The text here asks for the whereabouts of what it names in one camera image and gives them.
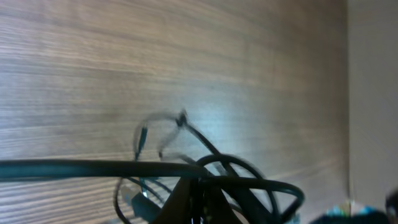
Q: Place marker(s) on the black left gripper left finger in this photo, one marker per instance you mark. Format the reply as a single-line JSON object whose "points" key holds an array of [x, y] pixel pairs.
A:
{"points": [[178, 207]]}

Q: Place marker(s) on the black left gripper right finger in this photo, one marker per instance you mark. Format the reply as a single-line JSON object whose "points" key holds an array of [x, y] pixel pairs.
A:
{"points": [[216, 207]]}

